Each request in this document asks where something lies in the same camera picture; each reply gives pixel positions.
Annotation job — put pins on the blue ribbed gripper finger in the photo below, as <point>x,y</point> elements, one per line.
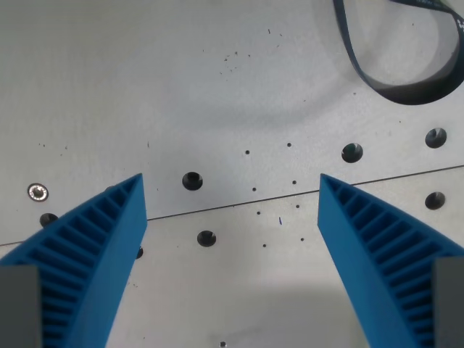
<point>98,261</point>
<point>366,253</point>

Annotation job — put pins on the silver hex socket screw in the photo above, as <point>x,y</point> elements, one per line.
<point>37,192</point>

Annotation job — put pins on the dark blue rubber belt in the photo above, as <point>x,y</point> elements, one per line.
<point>417,92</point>

